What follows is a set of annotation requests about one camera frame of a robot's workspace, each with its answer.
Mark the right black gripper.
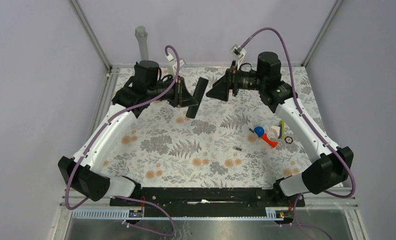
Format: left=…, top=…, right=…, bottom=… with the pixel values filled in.
left=206, top=61, right=266, bottom=102

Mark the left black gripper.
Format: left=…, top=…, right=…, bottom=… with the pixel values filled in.
left=148, top=75, right=198, bottom=108

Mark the black remote control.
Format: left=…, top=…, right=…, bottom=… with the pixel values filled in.
left=186, top=77, right=209, bottom=119

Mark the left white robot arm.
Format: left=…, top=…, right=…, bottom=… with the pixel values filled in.
left=57, top=60, right=208, bottom=206

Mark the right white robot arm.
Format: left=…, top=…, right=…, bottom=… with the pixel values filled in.
left=206, top=51, right=355, bottom=206

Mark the blue and orange toy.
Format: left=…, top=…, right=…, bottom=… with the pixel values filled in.
left=253, top=126, right=278, bottom=148

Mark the floral patterned mat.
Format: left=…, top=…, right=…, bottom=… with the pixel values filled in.
left=96, top=66, right=344, bottom=189

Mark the silver microphone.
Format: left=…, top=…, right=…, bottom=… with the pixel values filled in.
left=135, top=25, right=149, bottom=61

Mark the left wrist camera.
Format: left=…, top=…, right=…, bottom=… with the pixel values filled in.
left=166, top=53, right=177, bottom=77

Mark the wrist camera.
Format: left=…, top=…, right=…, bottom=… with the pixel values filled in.
left=166, top=53, right=177, bottom=77
left=230, top=44, right=247, bottom=69

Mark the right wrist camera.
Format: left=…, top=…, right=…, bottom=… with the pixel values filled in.
left=230, top=44, right=247, bottom=69

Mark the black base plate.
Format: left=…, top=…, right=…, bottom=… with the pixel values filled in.
left=110, top=187, right=305, bottom=215

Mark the white slotted cable duct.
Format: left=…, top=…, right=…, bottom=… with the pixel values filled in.
left=72, top=207, right=284, bottom=221

